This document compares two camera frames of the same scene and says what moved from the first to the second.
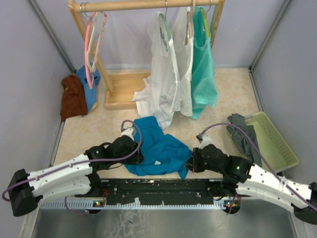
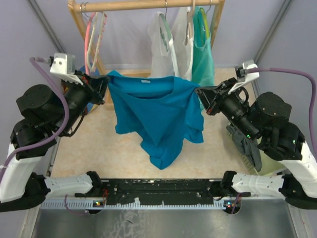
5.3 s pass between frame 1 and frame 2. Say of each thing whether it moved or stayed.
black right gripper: moved
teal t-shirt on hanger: stayed
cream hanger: stayed
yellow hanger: stayed
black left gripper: moved
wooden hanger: stayed
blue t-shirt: moved
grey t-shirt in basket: stayed
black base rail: stayed
